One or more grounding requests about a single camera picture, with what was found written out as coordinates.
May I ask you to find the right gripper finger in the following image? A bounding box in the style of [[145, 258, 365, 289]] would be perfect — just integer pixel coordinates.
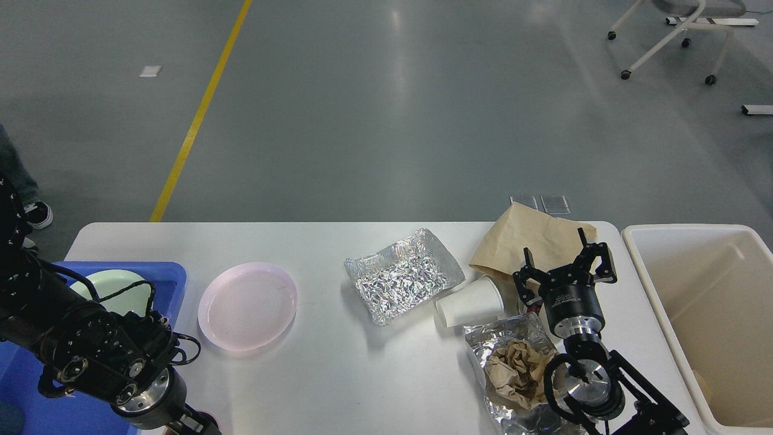
[[513, 247, 553, 308], [565, 228, 618, 286]]

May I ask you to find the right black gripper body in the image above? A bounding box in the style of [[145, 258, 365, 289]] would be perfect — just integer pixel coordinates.
[[539, 283, 606, 338]]

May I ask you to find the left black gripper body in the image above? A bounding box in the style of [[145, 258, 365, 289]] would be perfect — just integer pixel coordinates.
[[112, 368, 221, 434]]

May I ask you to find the dark teal mug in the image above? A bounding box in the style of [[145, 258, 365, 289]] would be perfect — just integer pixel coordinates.
[[1, 401, 24, 435]]

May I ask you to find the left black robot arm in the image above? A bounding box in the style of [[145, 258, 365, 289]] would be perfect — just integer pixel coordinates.
[[1, 176, 220, 434]]

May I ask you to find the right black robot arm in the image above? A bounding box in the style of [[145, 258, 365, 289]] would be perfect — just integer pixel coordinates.
[[512, 229, 688, 434]]

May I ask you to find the brown paper bag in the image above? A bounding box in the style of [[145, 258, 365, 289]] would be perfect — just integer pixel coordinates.
[[469, 203, 597, 285]]

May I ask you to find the white paper cup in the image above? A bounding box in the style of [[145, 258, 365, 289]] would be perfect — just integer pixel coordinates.
[[435, 276, 505, 327]]

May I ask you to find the crumpled brown paper ball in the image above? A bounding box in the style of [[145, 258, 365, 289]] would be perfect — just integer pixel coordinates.
[[484, 340, 557, 410]]

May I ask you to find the beige plastic bin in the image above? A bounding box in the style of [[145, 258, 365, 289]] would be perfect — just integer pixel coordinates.
[[622, 224, 772, 434]]

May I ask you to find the light green plate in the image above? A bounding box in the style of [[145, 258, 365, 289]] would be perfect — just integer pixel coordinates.
[[85, 269, 152, 317]]

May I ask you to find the blue plastic tray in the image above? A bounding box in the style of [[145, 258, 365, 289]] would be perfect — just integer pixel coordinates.
[[1, 261, 186, 434]]

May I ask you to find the flat crumpled foil sheet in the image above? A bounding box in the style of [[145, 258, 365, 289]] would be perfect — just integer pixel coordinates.
[[466, 314, 586, 434]]

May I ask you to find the pink plate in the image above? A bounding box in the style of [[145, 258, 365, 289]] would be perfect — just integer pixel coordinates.
[[197, 262, 298, 352]]

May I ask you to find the aluminium foil tray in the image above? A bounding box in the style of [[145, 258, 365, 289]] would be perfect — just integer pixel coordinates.
[[344, 228, 466, 327]]

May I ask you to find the white bar on floor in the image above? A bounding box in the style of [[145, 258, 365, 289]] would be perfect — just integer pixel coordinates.
[[740, 105, 773, 116]]

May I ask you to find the white rolling chair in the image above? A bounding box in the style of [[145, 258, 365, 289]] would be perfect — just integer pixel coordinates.
[[620, 1, 759, 86]]

